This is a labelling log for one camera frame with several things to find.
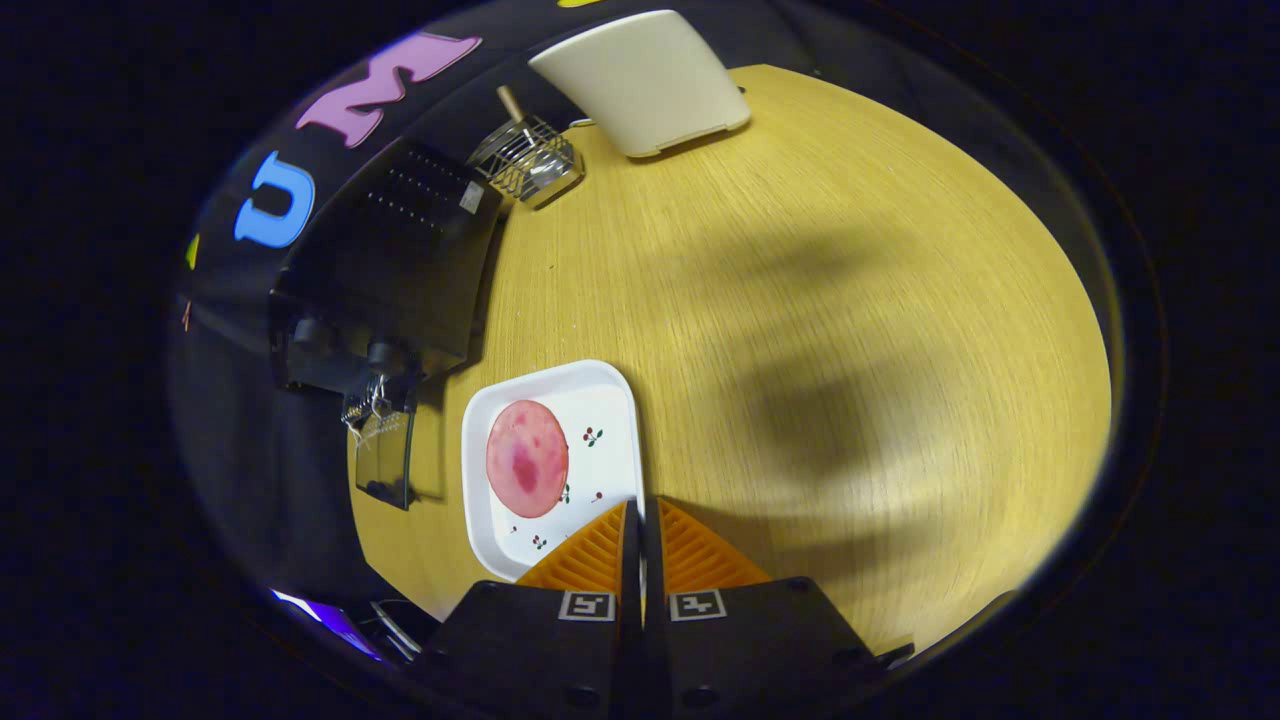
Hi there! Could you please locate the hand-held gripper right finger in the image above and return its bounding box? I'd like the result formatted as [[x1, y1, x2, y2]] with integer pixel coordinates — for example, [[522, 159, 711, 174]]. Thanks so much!
[[642, 496, 889, 720]]

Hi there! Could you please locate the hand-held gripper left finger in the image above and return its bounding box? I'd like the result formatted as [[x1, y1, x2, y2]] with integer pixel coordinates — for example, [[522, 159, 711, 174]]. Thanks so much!
[[415, 500, 643, 720]]

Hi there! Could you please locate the pink ham slice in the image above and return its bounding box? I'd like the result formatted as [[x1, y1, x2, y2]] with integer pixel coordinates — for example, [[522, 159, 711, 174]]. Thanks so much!
[[486, 400, 570, 519]]

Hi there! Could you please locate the white square plate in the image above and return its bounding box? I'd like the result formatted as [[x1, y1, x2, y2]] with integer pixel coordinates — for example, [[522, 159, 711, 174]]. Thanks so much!
[[461, 360, 646, 584]]

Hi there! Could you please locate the black toaster oven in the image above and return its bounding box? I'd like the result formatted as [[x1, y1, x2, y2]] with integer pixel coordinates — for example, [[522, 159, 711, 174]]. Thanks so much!
[[268, 137, 504, 511]]

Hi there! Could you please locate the white toaster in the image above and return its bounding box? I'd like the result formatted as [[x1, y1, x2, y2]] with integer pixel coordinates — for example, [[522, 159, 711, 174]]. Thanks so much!
[[528, 10, 752, 159]]

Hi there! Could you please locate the wooden stick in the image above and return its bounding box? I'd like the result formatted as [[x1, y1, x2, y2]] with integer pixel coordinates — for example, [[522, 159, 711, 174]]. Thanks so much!
[[497, 86, 536, 141]]

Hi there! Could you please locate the wire utensil holder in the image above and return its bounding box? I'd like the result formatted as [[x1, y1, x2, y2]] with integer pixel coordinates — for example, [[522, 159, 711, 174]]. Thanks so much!
[[468, 115, 586, 211]]

